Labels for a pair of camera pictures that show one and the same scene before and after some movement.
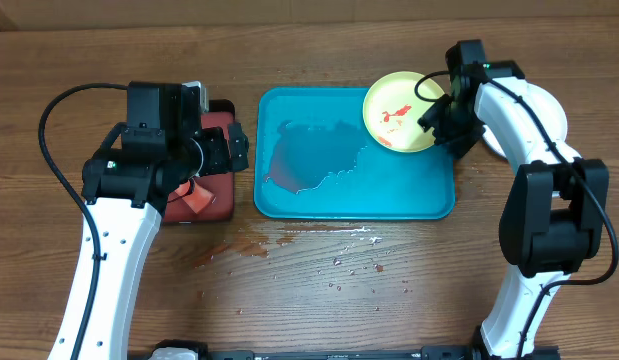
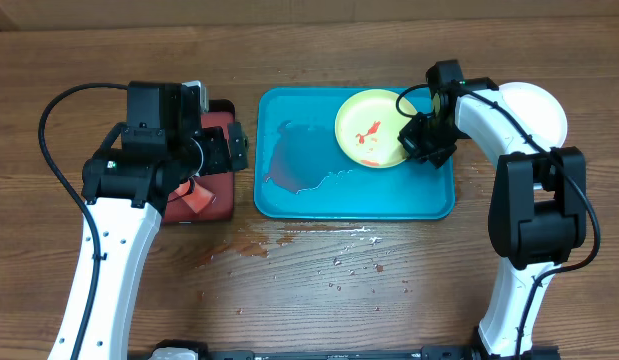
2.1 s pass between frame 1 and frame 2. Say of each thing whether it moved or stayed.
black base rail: stayed
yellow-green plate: moved
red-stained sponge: stayed
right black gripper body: moved
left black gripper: stayed
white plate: stayed
